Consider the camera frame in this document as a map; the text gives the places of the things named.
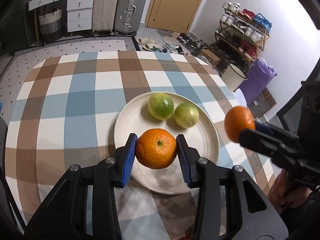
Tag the beige suitcase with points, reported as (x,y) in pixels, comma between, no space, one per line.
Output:
(106,7)

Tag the silver suitcase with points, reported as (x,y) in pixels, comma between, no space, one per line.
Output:
(130,7)

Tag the checked tablecloth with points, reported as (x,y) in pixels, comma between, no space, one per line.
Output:
(82,105)

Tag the person's right forearm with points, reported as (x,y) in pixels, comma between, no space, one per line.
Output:
(305,217)

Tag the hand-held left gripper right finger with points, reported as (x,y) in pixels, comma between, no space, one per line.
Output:
(182,160)

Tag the tan wooden door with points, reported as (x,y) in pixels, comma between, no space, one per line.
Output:
(175,2)

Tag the pile of shoes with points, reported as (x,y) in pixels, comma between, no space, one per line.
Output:
(187,43)

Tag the small cardboard box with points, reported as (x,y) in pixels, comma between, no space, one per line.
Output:
(210,57)

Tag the black white patterned rug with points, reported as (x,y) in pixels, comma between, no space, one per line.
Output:
(75,46)

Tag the orange mandarin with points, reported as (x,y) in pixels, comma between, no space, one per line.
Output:
(156,152)
(236,122)

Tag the woven laundry basket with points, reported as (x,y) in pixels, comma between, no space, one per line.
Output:
(51,25)

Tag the green citrus fruit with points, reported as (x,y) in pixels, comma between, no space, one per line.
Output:
(161,105)

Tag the cream round plate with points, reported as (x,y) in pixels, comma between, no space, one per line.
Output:
(197,135)

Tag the wooden shoe rack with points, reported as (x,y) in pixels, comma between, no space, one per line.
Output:
(243,35)

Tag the purple bag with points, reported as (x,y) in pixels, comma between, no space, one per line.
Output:
(257,80)

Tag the brown doormat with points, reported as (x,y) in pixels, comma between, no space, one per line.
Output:
(265,102)

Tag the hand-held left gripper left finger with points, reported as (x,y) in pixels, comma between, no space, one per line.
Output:
(128,158)

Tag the small grey rug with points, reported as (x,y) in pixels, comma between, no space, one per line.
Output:
(165,33)

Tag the person's right hand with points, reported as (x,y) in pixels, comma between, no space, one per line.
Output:
(276,190)

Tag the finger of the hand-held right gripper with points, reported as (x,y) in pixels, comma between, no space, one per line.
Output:
(263,127)
(260,142)

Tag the yellow-green citrus fruit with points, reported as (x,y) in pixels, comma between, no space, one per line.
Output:
(186,115)

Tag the white crumpled paper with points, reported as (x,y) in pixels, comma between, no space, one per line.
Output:
(241,98)

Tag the white drawer desk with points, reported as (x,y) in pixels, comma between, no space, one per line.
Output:
(78,12)

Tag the beige slipper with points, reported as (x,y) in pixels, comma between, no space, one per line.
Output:
(150,47)
(147,40)

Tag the white bucket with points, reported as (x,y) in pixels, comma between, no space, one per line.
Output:
(232,78)

